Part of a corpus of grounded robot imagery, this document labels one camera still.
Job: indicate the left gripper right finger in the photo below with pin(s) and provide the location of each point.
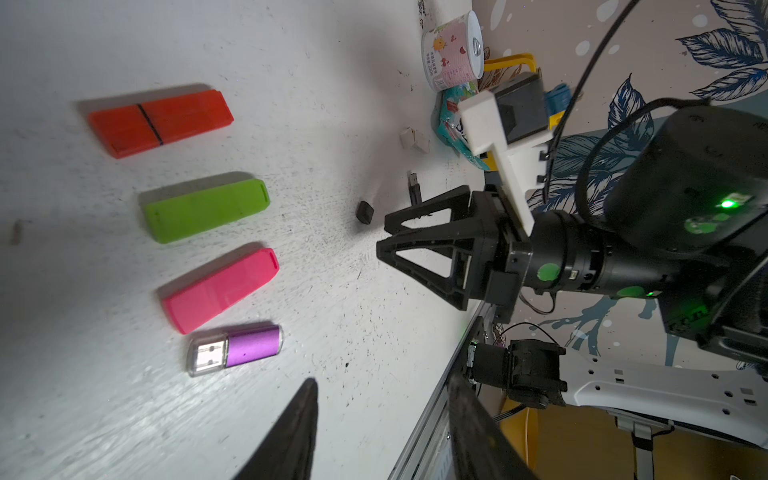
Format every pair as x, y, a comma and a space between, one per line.
479, 449

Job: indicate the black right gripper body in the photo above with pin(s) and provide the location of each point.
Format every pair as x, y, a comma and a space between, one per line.
501, 253

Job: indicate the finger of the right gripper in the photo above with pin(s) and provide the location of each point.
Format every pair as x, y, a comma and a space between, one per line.
457, 201
461, 245

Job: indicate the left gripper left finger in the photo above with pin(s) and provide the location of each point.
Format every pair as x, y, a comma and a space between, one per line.
287, 451

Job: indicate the black usb drive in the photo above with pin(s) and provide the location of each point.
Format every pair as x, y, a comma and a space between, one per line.
414, 189

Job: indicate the clear usb cap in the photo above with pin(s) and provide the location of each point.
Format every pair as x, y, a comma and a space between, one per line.
414, 139

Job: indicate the black usb cap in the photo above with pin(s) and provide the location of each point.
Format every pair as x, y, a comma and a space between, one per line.
364, 213

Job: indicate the purple usb drive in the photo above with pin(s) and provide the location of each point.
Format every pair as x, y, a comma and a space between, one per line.
230, 349

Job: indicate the pink usb drive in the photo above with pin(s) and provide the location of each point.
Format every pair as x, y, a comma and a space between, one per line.
193, 306

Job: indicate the green usb drive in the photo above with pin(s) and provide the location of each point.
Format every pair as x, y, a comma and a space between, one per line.
184, 216

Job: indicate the red usb drive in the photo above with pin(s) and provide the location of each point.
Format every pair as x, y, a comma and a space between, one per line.
136, 128

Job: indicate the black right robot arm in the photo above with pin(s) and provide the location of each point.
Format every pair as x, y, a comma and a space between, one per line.
685, 226

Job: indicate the green candy packet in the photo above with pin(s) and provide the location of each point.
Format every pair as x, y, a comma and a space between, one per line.
449, 127

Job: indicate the yellow toy pot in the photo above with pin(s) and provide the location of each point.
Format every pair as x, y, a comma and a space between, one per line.
504, 69

